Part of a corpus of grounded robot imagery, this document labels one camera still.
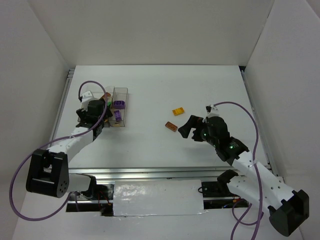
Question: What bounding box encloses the brown orange lego brick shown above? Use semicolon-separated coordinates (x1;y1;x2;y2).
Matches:
165;121;178;132

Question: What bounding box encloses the purple lego brick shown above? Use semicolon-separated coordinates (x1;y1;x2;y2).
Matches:
113;110;122;122

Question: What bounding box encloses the purple round lego piece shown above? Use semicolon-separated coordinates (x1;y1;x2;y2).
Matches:
113;100;126;110

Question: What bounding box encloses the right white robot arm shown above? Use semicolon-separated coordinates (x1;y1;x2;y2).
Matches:
178;115;310;237

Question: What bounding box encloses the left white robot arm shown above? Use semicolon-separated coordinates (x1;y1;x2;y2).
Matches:
26;98;112;198

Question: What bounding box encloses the clear wavy container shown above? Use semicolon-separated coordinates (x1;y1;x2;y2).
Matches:
104;86;115;98

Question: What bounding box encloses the clear tall narrow container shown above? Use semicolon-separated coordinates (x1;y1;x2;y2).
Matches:
108;87;129;127

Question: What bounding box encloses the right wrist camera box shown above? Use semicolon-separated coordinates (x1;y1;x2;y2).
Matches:
205;104;220;118

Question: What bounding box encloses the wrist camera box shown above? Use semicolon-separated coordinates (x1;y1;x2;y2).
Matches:
205;104;220;118
79;90;95;104

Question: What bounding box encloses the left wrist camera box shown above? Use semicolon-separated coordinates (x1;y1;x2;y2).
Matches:
79;90;95;104

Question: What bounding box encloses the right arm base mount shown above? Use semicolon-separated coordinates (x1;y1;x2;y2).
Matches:
197;170;249;210

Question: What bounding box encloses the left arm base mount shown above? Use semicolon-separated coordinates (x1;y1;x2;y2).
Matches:
66;177;115;217

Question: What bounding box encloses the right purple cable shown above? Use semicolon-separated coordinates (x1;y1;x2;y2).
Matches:
212;101;265;240

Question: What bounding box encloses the purple cable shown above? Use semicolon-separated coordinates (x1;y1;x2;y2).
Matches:
8;80;108;222
212;101;265;240

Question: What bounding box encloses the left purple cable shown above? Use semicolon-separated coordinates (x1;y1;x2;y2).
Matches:
8;80;108;222

